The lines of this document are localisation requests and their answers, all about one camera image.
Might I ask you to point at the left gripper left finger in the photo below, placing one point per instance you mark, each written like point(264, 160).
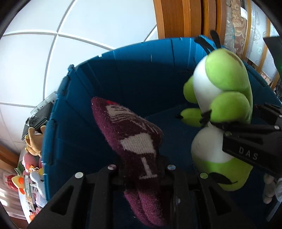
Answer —
point(82, 202)

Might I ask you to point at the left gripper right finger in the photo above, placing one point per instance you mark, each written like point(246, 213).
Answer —
point(199, 202)

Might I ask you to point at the green frog plush toy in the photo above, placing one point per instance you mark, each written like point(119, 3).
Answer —
point(206, 149)

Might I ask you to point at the maroon knit sock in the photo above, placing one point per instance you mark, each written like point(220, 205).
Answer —
point(137, 142)

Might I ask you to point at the pink plush toy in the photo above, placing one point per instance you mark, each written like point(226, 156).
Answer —
point(30, 160)

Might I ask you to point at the beige teddy bear plush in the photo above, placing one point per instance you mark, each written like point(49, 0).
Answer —
point(34, 141)

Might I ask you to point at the black electronic device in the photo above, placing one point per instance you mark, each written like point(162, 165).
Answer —
point(40, 114)

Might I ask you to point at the blue plastic storage bin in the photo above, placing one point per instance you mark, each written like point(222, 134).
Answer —
point(148, 79)

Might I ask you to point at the wooden door frame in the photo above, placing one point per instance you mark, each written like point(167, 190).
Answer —
point(190, 18)

